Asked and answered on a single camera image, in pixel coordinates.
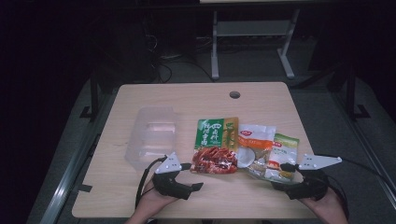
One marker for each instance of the person's right hand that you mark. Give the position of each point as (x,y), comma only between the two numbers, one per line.
(327,210)

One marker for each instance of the green and red seasoning packet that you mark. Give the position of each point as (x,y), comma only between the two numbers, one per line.
(211,137)

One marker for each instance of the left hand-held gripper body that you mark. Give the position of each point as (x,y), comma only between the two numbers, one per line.
(169,186)

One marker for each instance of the clear plastic container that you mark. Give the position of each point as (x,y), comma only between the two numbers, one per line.
(152,137)

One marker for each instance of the white metal desk frame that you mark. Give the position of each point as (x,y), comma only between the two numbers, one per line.
(214,46)

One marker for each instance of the white and green seasoning packet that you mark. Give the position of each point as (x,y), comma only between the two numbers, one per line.
(285,149)

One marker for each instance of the black table bracket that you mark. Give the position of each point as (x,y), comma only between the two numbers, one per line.
(84,188)

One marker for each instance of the dark round table grommet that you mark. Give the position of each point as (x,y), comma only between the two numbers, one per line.
(234,95)

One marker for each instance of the white and orange seasoning packet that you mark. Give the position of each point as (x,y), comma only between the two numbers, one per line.
(257,140)

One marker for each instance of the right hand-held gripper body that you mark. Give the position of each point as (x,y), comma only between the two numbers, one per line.
(311,186)

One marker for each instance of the grey metal rail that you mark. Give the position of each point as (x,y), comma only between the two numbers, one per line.
(351,124)
(67,183)

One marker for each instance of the person's left hand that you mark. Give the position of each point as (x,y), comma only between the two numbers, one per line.
(152,205)

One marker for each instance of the black metal stand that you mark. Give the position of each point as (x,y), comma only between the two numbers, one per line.
(94,96)
(351,93)

